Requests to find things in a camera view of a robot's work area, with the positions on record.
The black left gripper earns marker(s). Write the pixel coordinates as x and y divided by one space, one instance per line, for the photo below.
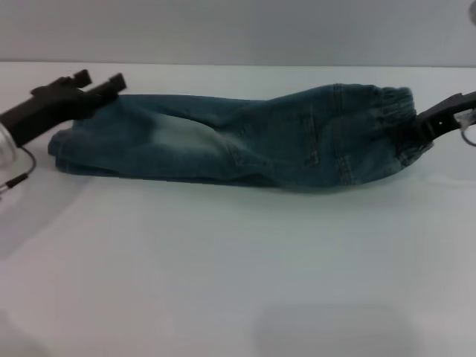
52 108

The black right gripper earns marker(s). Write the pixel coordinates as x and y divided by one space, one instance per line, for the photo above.
466 101

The blue denim shorts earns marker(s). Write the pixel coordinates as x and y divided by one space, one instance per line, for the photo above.
241 141

